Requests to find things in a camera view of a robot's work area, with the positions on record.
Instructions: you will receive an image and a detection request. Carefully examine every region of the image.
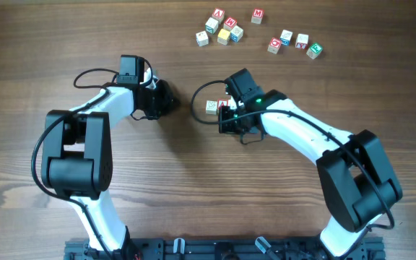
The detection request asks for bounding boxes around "red A letter block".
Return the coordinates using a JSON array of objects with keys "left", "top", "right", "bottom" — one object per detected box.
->
[{"left": 217, "top": 99, "right": 229, "bottom": 108}]

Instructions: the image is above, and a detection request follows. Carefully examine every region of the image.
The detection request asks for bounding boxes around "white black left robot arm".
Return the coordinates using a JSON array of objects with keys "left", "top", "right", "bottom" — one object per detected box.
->
[{"left": 31, "top": 55, "right": 178, "bottom": 259}]

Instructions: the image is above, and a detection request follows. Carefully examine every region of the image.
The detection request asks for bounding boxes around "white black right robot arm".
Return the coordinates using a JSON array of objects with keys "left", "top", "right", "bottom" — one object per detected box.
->
[{"left": 218, "top": 69, "right": 403, "bottom": 259}]

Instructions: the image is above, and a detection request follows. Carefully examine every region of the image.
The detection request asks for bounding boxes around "red Q letter block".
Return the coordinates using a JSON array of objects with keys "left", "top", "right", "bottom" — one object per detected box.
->
[{"left": 267, "top": 38, "right": 282, "bottom": 54}]

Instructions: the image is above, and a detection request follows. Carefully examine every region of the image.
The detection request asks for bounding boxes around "yellow wooden block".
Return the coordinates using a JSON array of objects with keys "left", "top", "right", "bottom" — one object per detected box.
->
[{"left": 217, "top": 29, "right": 230, "bottom": 46}]

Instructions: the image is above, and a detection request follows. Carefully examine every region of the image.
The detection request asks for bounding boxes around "blue edged picture block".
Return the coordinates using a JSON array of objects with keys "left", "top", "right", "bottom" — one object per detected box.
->
[{"left": 230, "top": 25, "right": 244, "bottom": 43}]

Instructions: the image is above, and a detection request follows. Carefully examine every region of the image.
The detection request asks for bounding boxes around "blue edged wooden block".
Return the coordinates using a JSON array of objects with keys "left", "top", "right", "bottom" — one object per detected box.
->
[{"left": 279, "top": 30, "right": 293, "bottom": 46}]

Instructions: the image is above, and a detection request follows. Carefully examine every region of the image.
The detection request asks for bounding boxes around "green edged picture block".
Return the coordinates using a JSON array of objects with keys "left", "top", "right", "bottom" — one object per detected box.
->
[{"left": 205, "top": 17, "right": 219, "bottom": 34}]

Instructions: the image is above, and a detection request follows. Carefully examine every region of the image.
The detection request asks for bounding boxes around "red X letter block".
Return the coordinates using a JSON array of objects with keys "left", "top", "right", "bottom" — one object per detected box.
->
[{"left": 295, "top": 33, "right": 309, "bottom": 49}]

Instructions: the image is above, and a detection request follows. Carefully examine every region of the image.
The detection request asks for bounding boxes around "red W letter block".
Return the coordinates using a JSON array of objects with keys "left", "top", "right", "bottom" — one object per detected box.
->
[{"left": 223, "top": 17, "right": 238, "bottom": 31}]

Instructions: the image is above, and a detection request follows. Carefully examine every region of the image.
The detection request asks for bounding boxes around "green E letter block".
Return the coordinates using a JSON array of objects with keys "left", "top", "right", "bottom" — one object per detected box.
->
[{"left": 306, "top": 43, "right": 323, "bottom": 59}]

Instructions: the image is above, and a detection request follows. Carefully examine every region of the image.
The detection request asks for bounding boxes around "red M letter block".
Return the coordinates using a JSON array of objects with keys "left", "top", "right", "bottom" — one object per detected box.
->
[{"left": 251, "top": 9, "right": 264, "bottom": 25}]

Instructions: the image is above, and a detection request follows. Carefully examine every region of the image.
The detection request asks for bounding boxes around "red V letter block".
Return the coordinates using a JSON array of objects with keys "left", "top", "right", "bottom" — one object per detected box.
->
[{"left": 212, "top": 8, "right": 225, "bottom": 23}]

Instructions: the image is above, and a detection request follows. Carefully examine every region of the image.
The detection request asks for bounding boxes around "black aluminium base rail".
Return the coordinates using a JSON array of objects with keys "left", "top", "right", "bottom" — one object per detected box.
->
[{"left": 64, "top": 237, "right": 386, "bottom": 260}]

